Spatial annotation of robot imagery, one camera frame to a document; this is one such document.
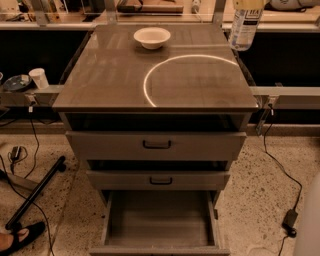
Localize top drawer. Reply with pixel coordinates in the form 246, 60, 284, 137
66, 131, 246, 161

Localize dark blue bowl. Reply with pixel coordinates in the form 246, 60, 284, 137
3, 74, 32, 92

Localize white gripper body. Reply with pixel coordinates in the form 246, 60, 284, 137
269, 0, 320, 10

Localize open bottom drawer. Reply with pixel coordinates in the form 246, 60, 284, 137
89, 190, 230, 256

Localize clear plastic water bottle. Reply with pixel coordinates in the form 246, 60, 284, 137
228, 9, 263, 51

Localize black power adapter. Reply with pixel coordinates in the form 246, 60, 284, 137
10, 146, 21, 161
282, 209, 298, 238

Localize middle drawer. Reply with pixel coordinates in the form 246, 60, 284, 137
86, 171, 230, 191

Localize white bowl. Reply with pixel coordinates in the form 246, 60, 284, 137
134, 27, 171, 50

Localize black power adapter left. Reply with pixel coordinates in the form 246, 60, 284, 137
10, 146, 21, 161

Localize black shoe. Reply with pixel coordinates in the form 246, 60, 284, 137
0, 221, 45, 256

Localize black power adapter right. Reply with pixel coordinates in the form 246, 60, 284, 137
282, 209, 298, 238

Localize grey drawer cabinet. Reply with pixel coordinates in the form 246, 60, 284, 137
52, 23, 260, 208

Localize white paper cup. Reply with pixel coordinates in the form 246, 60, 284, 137
29, 68, 49, 89

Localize black cable left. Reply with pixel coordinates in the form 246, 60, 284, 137
0, 106, 56, 256

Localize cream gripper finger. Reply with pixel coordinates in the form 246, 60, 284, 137
233, 0, 270, 10

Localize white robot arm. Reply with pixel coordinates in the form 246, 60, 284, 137
229, 0, 320, 256

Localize black pole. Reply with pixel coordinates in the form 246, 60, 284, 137
5, 156, 66, 230

